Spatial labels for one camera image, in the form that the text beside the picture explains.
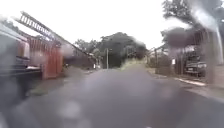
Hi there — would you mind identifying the pole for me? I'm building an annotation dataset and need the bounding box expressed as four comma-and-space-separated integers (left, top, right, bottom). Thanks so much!
105, 48, 110, 70

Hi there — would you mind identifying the tall tree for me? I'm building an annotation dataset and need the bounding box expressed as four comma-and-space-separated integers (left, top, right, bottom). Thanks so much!
161, 0, 224, 48

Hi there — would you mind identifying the grey paved sidewalk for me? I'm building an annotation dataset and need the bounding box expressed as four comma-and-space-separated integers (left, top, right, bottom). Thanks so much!
28, 68, 89, 98

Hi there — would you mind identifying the grey asphalt road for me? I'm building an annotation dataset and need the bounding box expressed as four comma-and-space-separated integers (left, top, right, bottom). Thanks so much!
0, 66, 224, 128

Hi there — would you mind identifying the house with white pillar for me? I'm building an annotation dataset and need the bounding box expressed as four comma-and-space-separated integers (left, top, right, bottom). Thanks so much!
148, 28, 218, 84

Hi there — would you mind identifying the building with red gate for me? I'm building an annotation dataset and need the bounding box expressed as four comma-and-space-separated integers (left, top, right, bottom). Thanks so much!
14, 10, 98, 81

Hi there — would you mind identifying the yellow-green bush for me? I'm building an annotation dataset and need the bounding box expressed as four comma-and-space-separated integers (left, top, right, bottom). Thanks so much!
118, 58, 148, 71

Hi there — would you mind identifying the group of trees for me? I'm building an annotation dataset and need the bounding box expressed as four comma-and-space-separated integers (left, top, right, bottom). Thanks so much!
73, 31, 149, 69

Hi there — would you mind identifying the vehicle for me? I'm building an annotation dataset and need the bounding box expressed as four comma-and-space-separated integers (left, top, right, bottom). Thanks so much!
184, 53, 208, 78

